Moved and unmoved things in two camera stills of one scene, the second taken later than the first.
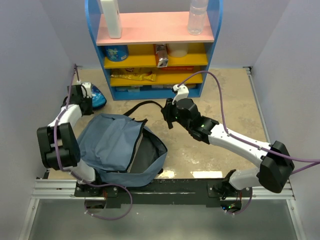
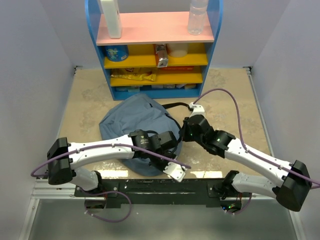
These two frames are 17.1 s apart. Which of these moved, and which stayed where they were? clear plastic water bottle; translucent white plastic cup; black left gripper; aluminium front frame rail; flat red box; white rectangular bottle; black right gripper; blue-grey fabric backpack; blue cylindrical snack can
Moved: black right gripper; black left gripper; blue-grey fabric backpack
Stayed: blue cylindrical snack can; aluminium front frame rail; white rectangular bottle; translucent white plastic cup; clear plastic water bottle; flat red box
